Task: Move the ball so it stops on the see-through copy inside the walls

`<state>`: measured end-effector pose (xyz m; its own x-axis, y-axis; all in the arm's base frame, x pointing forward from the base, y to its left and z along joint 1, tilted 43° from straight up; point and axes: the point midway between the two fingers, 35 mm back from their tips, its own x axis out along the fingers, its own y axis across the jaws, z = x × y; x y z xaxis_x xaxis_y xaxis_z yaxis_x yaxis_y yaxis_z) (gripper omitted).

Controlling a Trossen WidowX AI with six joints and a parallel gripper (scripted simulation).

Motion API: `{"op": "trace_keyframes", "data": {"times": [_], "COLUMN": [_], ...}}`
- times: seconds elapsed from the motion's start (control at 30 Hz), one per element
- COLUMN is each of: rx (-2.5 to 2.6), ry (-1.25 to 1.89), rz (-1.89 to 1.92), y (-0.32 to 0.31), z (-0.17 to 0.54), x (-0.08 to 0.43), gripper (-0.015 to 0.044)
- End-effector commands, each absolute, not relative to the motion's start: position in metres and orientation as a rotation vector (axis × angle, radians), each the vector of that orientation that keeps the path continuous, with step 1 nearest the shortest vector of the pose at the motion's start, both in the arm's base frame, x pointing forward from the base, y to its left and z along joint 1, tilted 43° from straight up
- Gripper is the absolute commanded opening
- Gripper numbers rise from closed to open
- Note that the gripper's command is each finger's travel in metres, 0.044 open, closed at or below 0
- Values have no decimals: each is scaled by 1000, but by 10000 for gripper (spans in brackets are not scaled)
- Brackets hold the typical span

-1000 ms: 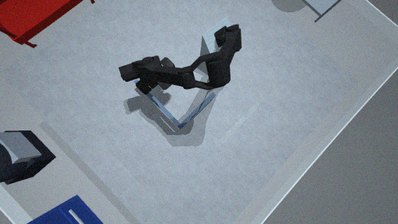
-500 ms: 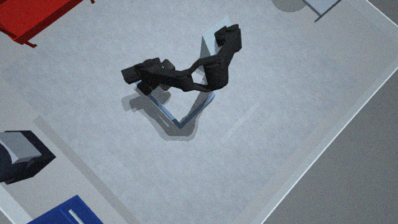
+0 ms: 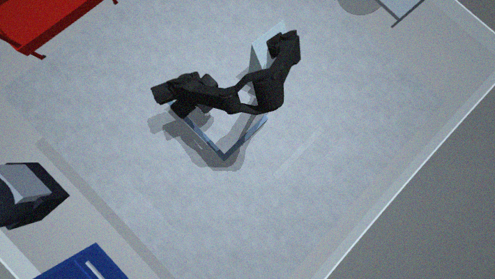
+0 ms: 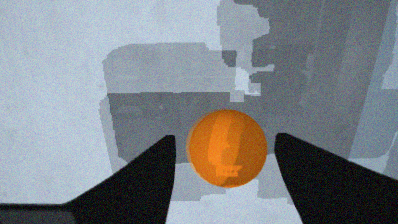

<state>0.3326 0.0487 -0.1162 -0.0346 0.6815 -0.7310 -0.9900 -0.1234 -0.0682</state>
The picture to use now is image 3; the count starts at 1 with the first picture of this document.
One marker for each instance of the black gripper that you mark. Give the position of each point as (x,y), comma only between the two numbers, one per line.
(182,111)

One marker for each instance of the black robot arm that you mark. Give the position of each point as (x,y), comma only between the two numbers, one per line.
(268,83)

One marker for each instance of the clear blue l-shaped low wall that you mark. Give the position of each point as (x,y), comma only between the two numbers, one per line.
(225,156)

